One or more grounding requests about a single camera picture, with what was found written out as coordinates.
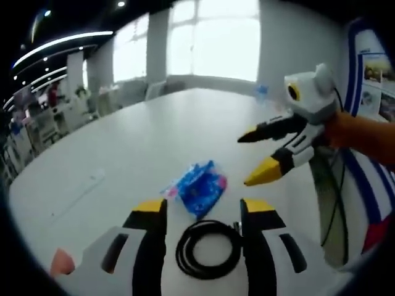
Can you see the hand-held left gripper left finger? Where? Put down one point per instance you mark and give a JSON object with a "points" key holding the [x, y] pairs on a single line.
{"points": [[148, 246]]}

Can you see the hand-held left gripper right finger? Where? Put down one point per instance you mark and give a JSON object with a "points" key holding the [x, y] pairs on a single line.
{"points": [[256, 246]]}

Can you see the person's left hand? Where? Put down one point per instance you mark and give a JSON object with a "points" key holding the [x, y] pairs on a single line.
{"points": [[61, 262]]}

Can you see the white table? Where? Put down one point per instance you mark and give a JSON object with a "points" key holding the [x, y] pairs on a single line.
{"points": [[139, 138]]}

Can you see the wall poster board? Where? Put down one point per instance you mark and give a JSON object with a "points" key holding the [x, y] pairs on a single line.
{"points": [[373, 71]]}

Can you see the curved ceiling light strip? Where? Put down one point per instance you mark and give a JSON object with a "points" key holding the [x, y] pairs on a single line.
{"points": [[61, 41]]}

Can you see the blue packet with pink label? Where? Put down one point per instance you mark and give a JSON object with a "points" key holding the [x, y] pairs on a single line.
{"points": [[200, 188]]}

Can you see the blue packet with round pad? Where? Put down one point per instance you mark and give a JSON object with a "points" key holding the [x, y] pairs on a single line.
{"points": [[261, 92]]}

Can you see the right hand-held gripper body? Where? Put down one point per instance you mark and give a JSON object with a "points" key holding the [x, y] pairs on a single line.
{"points": [[314, 95]]}

